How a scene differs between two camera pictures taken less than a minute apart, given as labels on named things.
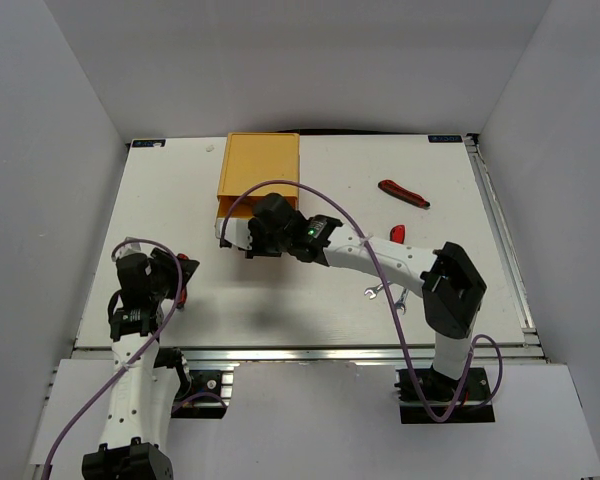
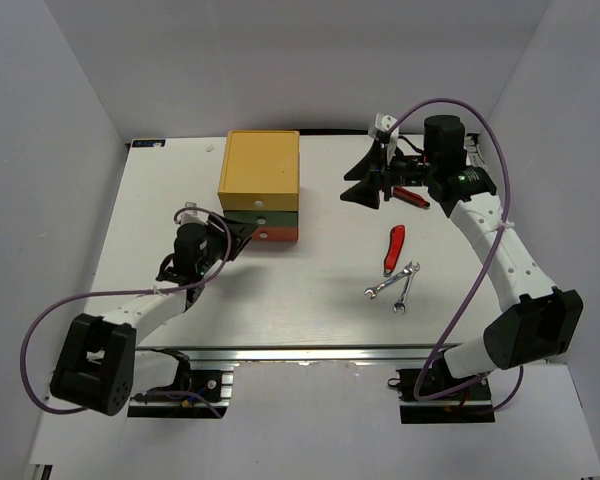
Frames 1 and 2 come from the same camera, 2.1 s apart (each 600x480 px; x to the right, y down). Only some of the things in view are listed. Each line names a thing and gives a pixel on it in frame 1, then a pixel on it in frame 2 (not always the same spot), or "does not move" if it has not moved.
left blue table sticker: [148, 143] does not move
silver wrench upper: [374, 289] does not move
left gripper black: [161, 259] → [240, 234]
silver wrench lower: [401, 303] does not move
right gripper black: [254, 227] → [373, 165]
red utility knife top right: [403, 193] does not move
